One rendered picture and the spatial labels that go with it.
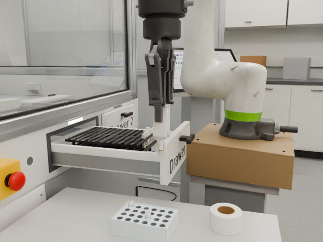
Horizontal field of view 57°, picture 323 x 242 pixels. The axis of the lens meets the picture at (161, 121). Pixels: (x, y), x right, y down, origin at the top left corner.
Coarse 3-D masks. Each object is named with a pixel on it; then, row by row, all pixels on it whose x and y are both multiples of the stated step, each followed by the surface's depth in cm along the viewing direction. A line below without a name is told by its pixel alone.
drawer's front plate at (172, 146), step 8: (176, 128) 87; (184, 128) 90; (176, 136) 80; (168, 144) 72; (176, 144) 81; (184, 144) 91; (168, 152) 73; (176, 152) 82; (160, 160) 72; (168, 160) 73; (160, 168) 73; (168, 168) 74; (176, 168) 83; (160, 176) 73; (168, 176) 74
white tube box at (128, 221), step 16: (128, 208) 67; (144, 208) 68; (160, 208) 67; (112, 224) 62; (128, 224) 61; (144, 224) 60; (160, 224) 61; (176, 224) 66; (144, 240) 61; (160, 240) 59
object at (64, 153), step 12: (72, 132) 97; (60, 144) 83; (72, 144) 95; (156, 144) 100; (60, 156) 82; (72, 156) 81; (84, 156) 80; (96, 156) 79; (108, 156) 78; (120, 156) 77; (132, 156) 76; (144, 156) 75; (156, 156) 74; (84, 168) 81; (96, 168) 80; (108, 168) 79; (120, 168) 78; (132, 168) 77; (144, 168) 76; (156, 168) 75
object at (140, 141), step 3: (150, 135) 90; (141, 138) 87; (147, 138) 87; (138, 141) 84; (141, 141) 84; (144, 141) 85; (132, 144) 81; (135, 144) 81; (138, 144) 81; (141, 144) 83
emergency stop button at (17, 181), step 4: (16, 172) 62; (20, 172) 62; (12, 176) 61; (16, 176) 61; (20, 176) 62; (24, 176) 63; (12, 180) 60; (16, 180) 61; (20, 180) 62; (24, 180) 63; (8, 184) 60; (12, 184) 60; (16, 184) 61; (20, 184) 62; (24, 184) 63; (12, 188) 61; (16, 188) 61; (20, 188) 62
